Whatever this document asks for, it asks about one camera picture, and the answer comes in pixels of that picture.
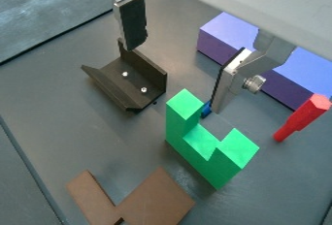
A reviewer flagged brown flat cutout piece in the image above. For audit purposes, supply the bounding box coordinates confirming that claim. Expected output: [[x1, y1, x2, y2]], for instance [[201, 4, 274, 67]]
[[65, 168, 194, 225]]

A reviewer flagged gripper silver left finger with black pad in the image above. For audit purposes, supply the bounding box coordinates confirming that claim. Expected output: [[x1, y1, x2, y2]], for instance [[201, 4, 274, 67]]
[[112, 0, 147, 50]]

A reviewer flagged red peg block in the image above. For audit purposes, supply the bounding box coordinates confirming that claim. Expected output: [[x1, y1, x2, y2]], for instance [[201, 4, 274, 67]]
[[272, 94, 332, 142]]

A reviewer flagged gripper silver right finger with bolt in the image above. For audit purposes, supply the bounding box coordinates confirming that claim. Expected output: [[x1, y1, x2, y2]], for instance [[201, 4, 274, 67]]
[[210, 30, 296, 113]]

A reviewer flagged small blue block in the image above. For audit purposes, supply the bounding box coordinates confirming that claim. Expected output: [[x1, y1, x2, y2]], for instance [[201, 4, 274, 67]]
[[201, 101, 211, 118]]

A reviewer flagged purple board with slot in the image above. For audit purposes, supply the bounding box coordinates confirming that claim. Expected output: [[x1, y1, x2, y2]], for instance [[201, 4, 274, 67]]
[[197, 13, 332, 112]]

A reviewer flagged black angled metal bracket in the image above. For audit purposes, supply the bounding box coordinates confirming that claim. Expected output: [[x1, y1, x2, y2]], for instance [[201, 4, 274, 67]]
[[82, 40, 167, 113]]

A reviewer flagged green U-shaped block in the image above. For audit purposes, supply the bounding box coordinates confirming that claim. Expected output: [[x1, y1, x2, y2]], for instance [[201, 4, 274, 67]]
[[166, 89, 260, 189]]

